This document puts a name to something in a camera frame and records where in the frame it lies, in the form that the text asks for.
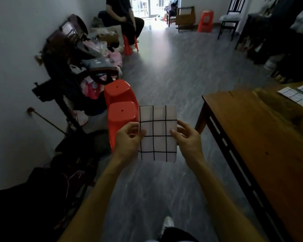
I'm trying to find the person's right hand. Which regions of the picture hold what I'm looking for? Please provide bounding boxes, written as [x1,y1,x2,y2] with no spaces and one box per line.
[170,120,205,167]

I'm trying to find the person's left hand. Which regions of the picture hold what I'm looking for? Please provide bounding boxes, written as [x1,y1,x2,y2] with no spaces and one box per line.
[113,122,146,161]

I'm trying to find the person's left forearm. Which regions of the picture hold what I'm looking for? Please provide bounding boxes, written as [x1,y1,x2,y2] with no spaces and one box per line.
[58,155,132,242]

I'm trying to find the person's right forearm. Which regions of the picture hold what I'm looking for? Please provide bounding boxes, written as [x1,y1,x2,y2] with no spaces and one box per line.
[186,159,265,242]

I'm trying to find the red plastic stool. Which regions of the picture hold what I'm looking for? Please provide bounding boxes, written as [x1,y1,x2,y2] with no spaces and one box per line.
[197,10,214,33]
[104,79,139,109]
[107,101,140,152]
[122,35,139,56]

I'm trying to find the pile of clothes and bags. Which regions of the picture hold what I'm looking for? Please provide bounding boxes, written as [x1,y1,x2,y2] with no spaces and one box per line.
[69,19,124,100]

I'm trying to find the person's white shoe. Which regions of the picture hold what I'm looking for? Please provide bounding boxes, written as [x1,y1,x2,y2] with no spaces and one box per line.
[160,216,175,238]

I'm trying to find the brown wooden table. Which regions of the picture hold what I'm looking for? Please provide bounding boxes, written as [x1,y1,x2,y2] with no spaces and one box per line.
[195,80,303,242]

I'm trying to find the red-tipped stick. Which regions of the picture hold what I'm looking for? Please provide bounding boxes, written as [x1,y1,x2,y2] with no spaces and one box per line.
[27,107,69,136]

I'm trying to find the dark wooden rack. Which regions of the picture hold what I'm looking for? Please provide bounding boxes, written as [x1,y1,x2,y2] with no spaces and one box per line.
[31,14,120,134]

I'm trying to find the person's dark trouser leg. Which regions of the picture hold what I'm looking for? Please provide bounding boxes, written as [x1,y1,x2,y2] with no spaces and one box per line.
[158,227,200,242]

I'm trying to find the black bags pile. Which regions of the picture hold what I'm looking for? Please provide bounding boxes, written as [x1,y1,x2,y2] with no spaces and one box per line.
[0,130,111,242]

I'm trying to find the brown wooden magazine rack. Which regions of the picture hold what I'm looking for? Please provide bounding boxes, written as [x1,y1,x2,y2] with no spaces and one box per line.
[175,6,195,32]

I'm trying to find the dark wooden chair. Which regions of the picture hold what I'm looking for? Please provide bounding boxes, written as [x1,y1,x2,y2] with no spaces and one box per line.
[217,0,247,41]

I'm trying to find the white black-grid cloth stack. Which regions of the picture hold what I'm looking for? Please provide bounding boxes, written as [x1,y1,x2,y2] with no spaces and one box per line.
[277,83,303,108]

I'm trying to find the dark cluttered furniture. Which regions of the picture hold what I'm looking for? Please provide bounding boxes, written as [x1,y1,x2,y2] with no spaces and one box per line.
[235,0,303,85]

